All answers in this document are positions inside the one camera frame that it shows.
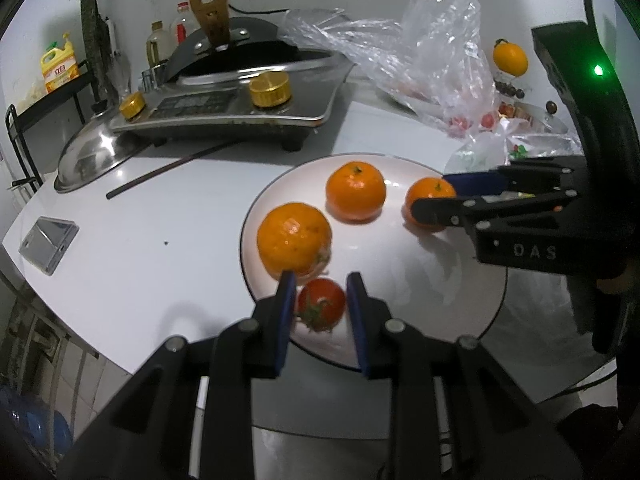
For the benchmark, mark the oil bottle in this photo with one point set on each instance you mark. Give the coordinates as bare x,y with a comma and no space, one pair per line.
159,45

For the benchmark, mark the yellow orange on box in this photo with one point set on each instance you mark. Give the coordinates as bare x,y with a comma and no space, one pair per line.
510,58

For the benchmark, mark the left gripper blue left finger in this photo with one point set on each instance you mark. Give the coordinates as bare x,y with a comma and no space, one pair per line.
284,300

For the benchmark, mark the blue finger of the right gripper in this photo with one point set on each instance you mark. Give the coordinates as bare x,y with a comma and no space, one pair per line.
450,209
472,182

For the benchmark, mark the black umbrella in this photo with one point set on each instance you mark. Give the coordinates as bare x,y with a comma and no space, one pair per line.
115,64

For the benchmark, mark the red cherry tomato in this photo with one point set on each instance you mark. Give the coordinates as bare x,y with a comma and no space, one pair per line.
320,305

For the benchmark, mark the yellow detergent jug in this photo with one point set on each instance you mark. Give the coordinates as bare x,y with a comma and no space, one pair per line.
59,65

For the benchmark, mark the white round plate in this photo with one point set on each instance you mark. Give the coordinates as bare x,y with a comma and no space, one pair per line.
431,281

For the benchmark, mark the crumpled clear plastic bag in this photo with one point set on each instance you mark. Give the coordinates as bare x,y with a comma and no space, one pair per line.
430,61

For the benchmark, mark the steel dome pot lid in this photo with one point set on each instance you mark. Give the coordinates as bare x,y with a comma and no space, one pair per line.
95,150

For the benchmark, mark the black wok with wooden handle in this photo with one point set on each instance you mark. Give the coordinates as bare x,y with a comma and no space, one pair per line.
224,44

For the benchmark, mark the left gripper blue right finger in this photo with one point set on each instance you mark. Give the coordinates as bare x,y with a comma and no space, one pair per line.
357,300

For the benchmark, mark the red capped sauce bottle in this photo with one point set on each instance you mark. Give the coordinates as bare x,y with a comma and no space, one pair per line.
184,23

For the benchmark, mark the flat printed plastic bag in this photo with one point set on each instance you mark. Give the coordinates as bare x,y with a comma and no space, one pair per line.
512,139

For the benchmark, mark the steel induction cooker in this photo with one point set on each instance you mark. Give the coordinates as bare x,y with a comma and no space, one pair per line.
283,102

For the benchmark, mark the clear box of dark fruit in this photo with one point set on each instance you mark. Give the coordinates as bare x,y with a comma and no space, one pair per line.
512,88

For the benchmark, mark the small mandarin orange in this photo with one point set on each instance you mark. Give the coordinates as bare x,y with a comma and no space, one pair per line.
429,187

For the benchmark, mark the black metal rack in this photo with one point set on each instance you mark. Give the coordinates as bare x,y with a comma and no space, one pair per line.
44,124

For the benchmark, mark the black chopstick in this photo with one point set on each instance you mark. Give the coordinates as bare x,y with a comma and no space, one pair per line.
169,167

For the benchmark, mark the grey smartphone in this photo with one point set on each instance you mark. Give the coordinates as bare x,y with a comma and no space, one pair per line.
47,242

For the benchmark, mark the steel saucepan with lid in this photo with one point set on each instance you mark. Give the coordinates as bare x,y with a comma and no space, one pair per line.
539,119

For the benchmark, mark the large mandarin orange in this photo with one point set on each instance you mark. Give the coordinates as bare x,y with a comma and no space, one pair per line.
294,237

